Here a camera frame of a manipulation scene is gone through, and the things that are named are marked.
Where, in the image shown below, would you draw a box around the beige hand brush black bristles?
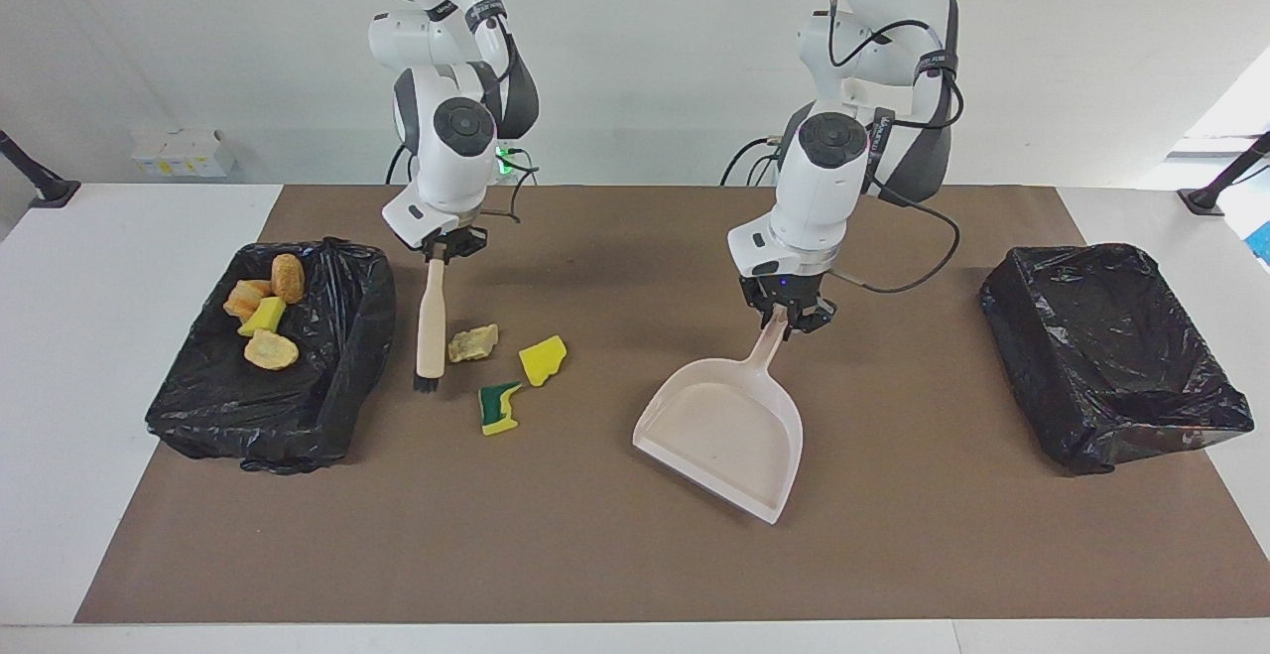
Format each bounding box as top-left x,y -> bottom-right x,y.
413,257 -> 449,395

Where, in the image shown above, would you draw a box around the pale beige sponge chunk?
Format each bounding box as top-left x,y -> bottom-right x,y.
446,325 -> 500,364

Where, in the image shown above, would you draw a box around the beige plastic dustpan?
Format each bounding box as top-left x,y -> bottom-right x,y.
632,309 -> 805,526

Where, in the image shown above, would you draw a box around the large yellow sponge piece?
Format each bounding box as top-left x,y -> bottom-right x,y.
519,335 -> 569,388

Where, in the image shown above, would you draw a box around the brown bread-like sponge chunk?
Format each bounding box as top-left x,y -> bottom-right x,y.
270,253 -> 307,305

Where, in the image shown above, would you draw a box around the green and yellow sponge piece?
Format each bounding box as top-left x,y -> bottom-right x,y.
478,380 -> 524,437

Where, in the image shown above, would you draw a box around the small yellow sponge piece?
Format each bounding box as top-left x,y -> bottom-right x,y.
236,297 -> 289,338

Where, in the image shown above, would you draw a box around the orange striped sponge chunk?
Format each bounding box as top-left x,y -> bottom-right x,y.
243,328 -> 300,372
223,279 -> 272,322

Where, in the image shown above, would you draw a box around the bin lined with black bag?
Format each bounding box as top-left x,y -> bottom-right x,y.
979,242 -> 1256,476
145,237 -> 398,476

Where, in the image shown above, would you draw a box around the brown table mat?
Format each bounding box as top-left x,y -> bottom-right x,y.
74,185 -> 1270,625

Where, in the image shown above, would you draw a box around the black stand with base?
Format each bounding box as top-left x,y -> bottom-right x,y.
0,130 -> 81,209
1178,132 -> 1270,217

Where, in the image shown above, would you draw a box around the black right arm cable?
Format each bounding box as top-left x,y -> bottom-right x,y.
340,0 -> 542,228

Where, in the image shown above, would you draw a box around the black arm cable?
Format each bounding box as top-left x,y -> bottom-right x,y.
340,0 -> 542,228
826,0 -> 963,295

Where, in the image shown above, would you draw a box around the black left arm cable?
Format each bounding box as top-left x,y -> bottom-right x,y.
826,0 -> 963,295

